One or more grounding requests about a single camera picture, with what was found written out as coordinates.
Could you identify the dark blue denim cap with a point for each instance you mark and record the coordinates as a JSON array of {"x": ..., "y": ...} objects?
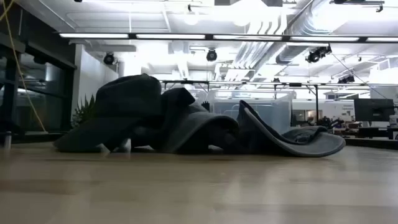
[{"x": 224, "y": 140}]

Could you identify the black-navy baseball cap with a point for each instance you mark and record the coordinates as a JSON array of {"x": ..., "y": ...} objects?
[{"x": 127, "y": 102}]

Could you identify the grey cap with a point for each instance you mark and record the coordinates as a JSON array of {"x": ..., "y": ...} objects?
[{"x": 311, "y": 146}]

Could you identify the black ceiling spotlight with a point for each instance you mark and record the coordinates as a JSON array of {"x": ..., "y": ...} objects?
[
  {"x": 109, "y": 58},
  {"x": 317, "y": 54},
  {"x": 346, "y": 79},
  {"x": 211, "y": 55}
]

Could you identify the clear plastic bin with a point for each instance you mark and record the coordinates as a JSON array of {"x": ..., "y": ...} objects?
[{"x": 273, "y": 109}]

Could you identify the long linear ceiling light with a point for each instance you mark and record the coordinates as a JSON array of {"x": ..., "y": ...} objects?
[{"x": 171, "y": 36}]

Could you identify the white round ceiling lamp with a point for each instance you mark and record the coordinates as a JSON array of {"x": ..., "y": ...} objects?
[{"x": 191, "y": 18}]

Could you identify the small green succulent plant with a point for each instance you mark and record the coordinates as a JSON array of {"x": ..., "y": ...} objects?
[{"x": 83, "y": 112}]

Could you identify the black computer monitor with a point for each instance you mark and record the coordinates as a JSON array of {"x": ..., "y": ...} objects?
[{"x": 373, "y": 110}]

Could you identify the dark office desk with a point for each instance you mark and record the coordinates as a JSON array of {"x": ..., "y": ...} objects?
[{"x": 373, "y": 132}]

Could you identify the black ceiling track fixture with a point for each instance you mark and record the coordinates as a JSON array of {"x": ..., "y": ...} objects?
[{"x": 357, "y": 2}]

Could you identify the silver metal cylinder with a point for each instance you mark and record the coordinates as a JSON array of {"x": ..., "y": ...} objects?
[{"x": 7, "y": 140}]

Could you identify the white container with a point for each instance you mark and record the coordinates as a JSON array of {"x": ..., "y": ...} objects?
[{"x": 394, "y": 119}]

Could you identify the silver ventilation duct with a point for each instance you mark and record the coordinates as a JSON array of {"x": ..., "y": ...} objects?
[{"x": 306, "y": 21}]

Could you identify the dark glass partition frame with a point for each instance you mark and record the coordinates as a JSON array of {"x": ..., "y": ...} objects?
[{"x": 11, "y": 93}]

